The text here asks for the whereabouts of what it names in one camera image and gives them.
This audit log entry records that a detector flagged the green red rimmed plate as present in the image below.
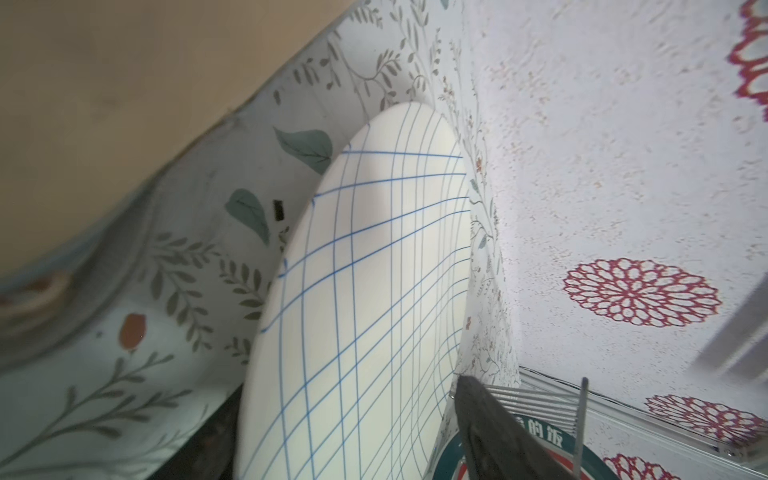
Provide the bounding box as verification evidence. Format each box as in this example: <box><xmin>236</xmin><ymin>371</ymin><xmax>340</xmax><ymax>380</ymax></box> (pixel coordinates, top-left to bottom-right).
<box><xmin>431</xmin><ymin>413</ymin><xmax>619</xmax><ymax>480</ymax></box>

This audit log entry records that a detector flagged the white blue grid plate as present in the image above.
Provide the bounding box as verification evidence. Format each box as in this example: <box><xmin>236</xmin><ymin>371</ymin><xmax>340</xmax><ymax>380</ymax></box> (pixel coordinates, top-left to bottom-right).
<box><xmin>234</xmin><ymin>103</ymin><xmax>471</xmax><ymax>479</ymax></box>

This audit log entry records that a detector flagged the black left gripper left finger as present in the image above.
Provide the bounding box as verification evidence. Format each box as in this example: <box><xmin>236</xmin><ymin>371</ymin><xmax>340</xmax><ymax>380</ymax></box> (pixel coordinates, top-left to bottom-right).
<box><xmin>149</xmin><ymin>386</ymin><xmax>243</xmax><ymax>480</ymax></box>

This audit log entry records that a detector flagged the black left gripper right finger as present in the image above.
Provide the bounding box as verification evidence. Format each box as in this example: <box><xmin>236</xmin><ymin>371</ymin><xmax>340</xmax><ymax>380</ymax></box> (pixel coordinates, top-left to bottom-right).
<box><xmin>454</xmin><ymin>376</ymin><xmax>572</xmax><ymax>480</ymax></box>

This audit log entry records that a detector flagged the tan oblong sponge block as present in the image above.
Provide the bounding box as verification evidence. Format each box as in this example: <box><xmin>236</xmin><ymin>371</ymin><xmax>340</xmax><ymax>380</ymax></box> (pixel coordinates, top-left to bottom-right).
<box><xmin>0</xmin><ymin>0</ymin><xmax>361</xmax><ymax>373</ymax></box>

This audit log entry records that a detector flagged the metal wire dish rack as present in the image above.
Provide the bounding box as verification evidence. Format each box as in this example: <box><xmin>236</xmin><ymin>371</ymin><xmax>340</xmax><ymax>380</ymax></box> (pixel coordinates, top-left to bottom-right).
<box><xmin>464</xmin><ymin>368</ymin><xmax>767</xmax><ymax>479</ymax></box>

